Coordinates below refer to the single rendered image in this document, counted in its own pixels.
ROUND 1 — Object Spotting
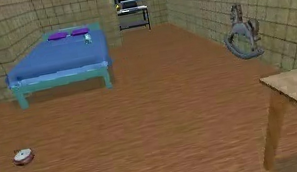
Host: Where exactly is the blue bed with teal frame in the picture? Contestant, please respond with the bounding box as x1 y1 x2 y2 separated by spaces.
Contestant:
0 21 118 113

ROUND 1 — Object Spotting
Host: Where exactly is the purple pillow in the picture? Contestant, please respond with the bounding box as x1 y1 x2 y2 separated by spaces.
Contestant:
70 26 92 38
46 30 69 43

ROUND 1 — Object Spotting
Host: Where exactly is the round red and white disc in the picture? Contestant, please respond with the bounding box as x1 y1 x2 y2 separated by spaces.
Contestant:
11 147 37 168

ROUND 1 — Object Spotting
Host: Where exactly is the small pale blue object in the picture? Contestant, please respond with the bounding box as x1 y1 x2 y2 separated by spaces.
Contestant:
83 32 93 45

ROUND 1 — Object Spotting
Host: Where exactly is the grey rocking horse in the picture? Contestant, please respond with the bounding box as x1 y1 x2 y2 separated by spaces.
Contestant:
218 0 267 64

